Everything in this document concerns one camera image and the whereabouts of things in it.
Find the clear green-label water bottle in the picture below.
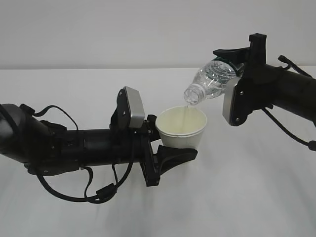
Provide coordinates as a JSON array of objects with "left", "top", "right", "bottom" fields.
[{"left": 184, "top": 57, "right": 244, "bottom": 106}]

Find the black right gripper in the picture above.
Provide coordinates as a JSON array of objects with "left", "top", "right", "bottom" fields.
[{"left": 213, "top": 33, "right": 269, "bottom": 81}]

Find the white paper cup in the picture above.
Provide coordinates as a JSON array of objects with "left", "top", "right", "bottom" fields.
[{"left": 155, "top": 106, "right": 207, "bottom": 149}]

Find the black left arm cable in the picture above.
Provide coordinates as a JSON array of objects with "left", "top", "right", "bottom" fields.
[{"left": 29, "top": 105, "right": 135, "bottom": 204}]

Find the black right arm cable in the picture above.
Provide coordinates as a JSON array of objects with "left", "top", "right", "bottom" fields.
[{"left": 263, "top": 54, "right": 316, "bottom": 154}]

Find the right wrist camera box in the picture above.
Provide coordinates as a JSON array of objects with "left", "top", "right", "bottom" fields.
[{"left": 222, "top": 77, "right": 253, "bottom": 126}]

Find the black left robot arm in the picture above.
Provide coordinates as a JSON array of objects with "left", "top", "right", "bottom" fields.
[{"left": 0, "top": 104, "right": 198, "bottom": 187}]

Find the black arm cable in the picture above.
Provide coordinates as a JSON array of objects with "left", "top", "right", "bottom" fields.
[
  {"left": 263, "top": 54, "right": 316, "bottom": 154},
  {"left": 29, "top": 105, "right": 135, "bottom": 204}
]

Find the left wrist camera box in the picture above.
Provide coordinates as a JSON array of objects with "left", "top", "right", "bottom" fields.
[{"left": 117, "top": 86, "right": 145, "bottom": 129}]

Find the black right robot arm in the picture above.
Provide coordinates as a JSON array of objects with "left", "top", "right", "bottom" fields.
[{"left": 213, "top": 33, "right": 316, "bottom": 126}]

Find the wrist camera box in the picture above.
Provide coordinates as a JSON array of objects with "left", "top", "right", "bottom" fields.
[
  {"left": 222, "top": 77, "right": 253, "bottom": 126},
  {"left": 117, "top": 86, "right": 145, "bottom": 129}
]

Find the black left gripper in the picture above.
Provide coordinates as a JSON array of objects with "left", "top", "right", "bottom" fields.
[{"left": 133, "top": 115, "right": 198, "bottom": 187}]

